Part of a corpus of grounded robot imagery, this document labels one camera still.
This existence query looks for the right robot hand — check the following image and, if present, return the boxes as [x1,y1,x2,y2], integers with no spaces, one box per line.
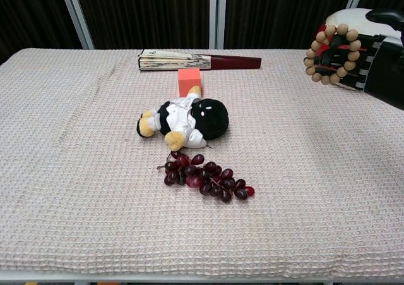
[312,9,404,111]

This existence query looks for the wooden bead bracelet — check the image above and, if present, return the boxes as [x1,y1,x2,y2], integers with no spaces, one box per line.
[304,23,361,85]

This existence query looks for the orange foam block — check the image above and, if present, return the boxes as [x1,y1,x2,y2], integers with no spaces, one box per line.
[177,67,203,97]

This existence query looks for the black-headed plush doll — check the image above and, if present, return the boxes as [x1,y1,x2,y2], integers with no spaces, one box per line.
[136,85,229,152]

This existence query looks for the folded paper fan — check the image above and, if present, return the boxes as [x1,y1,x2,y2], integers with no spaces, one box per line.
[137,49,263,72]

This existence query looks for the dark red plastic grapes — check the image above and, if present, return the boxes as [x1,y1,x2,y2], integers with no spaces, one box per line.
[157,150,256,203]

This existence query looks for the dark folding screen panels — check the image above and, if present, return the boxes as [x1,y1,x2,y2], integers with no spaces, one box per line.
[0,0,404,65]

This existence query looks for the beige woven tablecloth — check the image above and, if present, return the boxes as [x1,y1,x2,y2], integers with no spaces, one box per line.
[0,47,404,279]

